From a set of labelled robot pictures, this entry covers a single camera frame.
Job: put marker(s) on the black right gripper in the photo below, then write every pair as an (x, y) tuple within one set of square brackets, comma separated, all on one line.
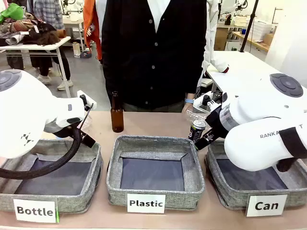
[(217, 124)]

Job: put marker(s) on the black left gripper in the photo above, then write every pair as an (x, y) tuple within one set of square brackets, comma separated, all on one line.
[(87, 140)]

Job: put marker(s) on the black drink can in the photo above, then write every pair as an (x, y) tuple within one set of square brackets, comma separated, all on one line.
[(196, 131)]

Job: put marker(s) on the crushed clear plastic bottle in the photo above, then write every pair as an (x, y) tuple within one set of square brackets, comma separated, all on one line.
[(195, 115)]

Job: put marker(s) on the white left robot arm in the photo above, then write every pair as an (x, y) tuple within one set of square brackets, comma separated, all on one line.
[(24, 115)]

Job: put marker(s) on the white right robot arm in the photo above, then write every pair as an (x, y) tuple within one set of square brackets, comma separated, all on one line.
[(259, 148)]

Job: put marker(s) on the grey basket labelled Plastic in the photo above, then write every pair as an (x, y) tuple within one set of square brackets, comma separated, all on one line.
[(153, 146)]

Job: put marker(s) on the grey basket labelled Can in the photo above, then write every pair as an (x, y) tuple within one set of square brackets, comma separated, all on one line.
[(230, 194)]

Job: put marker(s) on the grey basket labelled Bottle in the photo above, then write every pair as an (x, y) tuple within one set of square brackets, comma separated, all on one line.
[(72, 201)]

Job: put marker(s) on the white Can label card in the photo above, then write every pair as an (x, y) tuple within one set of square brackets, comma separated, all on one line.
[(266, 205)]

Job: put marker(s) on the person's left hand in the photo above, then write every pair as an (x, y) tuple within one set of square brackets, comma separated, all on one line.
[(187, 107)]

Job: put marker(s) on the clear crumpled plastic cup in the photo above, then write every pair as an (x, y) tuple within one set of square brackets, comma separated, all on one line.
[(86, 124)]

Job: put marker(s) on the brown glass bottle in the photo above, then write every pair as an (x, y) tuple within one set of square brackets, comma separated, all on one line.
[(117, 119)]

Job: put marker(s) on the blue wristband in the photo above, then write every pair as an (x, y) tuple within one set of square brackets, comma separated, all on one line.
[(190, 100)]

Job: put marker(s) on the white Plastic label card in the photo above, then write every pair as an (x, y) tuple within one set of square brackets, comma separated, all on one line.
[(146, 203)]

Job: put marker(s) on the white Bottle label card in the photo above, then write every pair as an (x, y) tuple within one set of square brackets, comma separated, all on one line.
[(35, 210)]

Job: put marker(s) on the person in black cardigan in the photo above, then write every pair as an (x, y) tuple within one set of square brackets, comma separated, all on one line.
[(134, 60)]

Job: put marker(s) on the cardboard box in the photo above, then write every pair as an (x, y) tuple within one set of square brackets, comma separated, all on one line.
[(220, 39)]

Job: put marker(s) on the white folding table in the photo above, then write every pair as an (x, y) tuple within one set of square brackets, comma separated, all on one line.
[(36, 48)]

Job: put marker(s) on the person in white jacket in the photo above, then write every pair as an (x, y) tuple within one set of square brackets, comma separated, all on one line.
[(212, 31)]

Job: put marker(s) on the wooden workbench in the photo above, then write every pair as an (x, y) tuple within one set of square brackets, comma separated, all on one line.
[(254, 42)]

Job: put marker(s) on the pile of clothes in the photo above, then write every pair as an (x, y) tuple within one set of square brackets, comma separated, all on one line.
[(31, 31)]

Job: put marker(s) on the black tripod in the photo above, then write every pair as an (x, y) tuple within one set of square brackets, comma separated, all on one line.
[(248, 26)]

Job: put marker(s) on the person in orange jacket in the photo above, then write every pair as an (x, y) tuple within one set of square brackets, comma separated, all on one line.
[(92, 14)]

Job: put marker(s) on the stack of white boxes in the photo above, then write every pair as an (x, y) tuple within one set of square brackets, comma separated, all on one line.
[(263, 30)]

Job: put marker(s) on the person in plaid shirt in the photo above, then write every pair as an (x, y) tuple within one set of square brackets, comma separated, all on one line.
[(49, 12)]

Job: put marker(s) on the green cloth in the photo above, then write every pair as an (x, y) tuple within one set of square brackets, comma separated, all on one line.
[(10, 13)]

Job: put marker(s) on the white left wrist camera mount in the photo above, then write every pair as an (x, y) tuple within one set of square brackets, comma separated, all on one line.
[(88, 101)]

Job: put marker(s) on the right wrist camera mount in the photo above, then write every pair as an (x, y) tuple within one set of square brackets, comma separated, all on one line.
[(207, 101)]

